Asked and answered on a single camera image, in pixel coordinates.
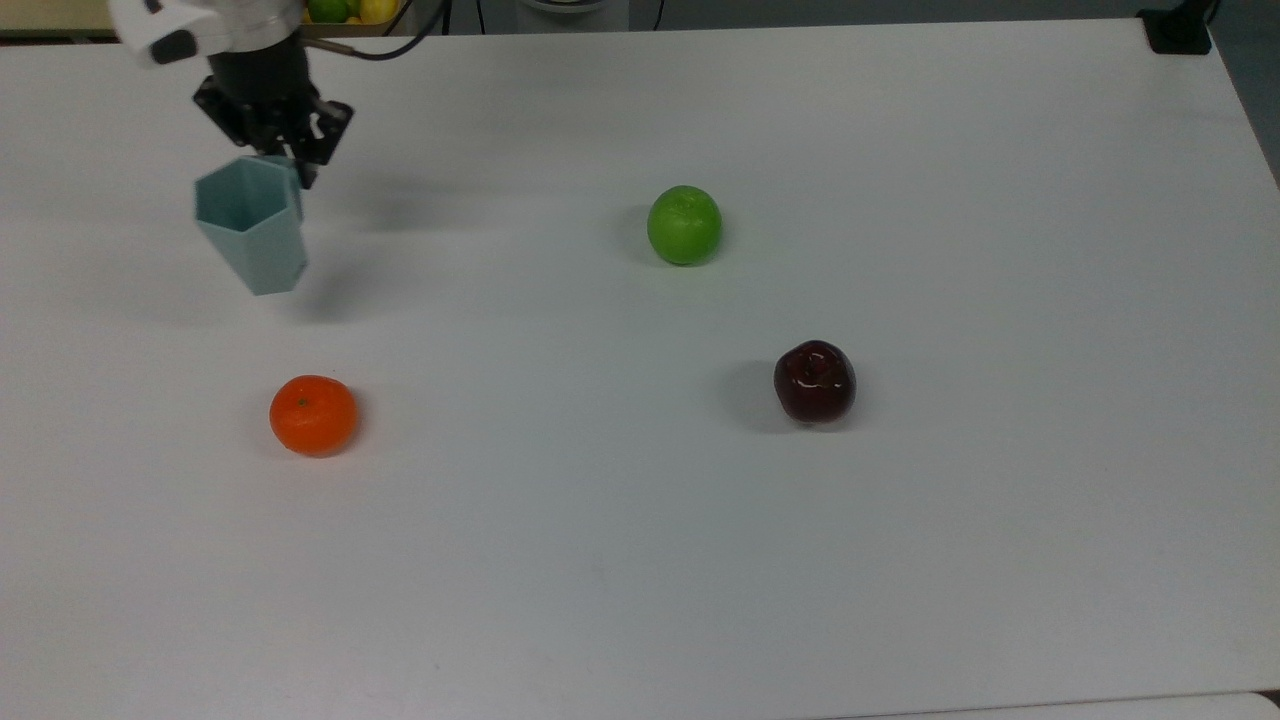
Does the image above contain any green apple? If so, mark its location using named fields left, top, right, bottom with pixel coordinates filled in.
left=646, top=184, right=723, bottom=267

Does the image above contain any dark red apple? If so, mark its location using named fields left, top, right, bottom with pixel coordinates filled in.
left=773, top=340, right=858, bottom=426

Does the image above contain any orange fruit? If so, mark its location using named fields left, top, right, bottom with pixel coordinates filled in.
left=269, top=374, right=360, bottom=458

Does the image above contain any wooden fruit tray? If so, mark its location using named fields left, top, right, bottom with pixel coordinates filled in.
left=300, top=0, right=415, bottom=40

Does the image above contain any light blue hexagonal mug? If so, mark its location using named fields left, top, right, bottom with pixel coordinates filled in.
left=193, top=154, right=309, bottom=297

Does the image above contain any black corner table clamp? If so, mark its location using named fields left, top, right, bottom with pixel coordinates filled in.
left=1137, top=0, right=1223, bottom=56

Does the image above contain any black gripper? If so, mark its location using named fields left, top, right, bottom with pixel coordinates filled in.
left=193, top=44, right=355, bottom=190

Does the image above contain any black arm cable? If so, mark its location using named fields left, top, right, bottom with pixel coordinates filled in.
left=318, top=0, right=453, bottom=63

